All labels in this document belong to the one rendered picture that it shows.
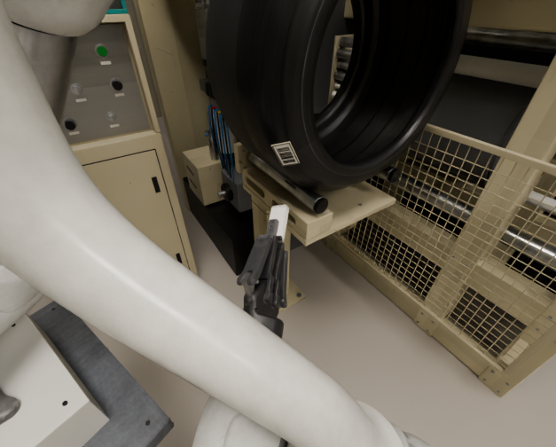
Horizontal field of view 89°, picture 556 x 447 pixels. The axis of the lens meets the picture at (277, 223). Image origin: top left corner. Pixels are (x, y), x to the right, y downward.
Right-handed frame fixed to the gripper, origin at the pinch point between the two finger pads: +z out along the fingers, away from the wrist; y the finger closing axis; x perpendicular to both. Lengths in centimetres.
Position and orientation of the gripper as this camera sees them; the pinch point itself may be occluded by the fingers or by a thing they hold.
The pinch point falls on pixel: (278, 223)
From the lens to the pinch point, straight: 50.7
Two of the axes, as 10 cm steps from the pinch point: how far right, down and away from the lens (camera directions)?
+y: 4.2, 5.0, 7.6
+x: 8.9, -0.8, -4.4
